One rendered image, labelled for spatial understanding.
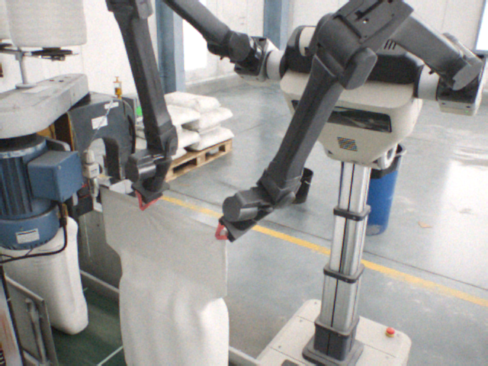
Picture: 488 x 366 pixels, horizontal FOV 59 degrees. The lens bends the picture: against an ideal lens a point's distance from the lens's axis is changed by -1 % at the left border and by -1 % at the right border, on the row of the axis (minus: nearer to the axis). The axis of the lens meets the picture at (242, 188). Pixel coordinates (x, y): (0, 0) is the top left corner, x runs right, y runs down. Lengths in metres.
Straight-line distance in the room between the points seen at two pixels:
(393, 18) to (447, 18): 8.24
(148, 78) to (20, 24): 0.29
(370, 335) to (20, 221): 1.56
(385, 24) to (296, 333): 1.59
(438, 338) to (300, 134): 1.97
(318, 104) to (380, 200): 2.59
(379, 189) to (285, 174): 2.40
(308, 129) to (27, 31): 0.63
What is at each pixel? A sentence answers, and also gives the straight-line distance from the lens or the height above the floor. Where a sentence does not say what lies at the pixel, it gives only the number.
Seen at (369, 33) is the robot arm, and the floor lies 1.59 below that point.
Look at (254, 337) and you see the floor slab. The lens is 2.42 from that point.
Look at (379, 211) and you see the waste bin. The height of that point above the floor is 0.20.
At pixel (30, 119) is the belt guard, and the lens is 1.02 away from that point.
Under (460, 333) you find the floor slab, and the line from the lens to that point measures 2.73.
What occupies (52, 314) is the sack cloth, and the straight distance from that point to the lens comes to 1.92.
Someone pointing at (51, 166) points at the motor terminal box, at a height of 1.30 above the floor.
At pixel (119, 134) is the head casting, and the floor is 1.23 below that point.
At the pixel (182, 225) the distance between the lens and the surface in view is 1.22.
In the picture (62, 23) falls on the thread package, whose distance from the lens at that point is 1.07.
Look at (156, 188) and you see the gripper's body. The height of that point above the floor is 1.14.
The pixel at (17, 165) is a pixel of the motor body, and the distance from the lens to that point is 1.06.
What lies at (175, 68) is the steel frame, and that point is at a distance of 7.13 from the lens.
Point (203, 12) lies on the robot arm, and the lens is 1.17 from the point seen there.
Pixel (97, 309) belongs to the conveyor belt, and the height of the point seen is 0.38.
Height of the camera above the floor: 1.63
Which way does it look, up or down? 24 degrees down
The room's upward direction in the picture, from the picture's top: 1 degrees clockwise
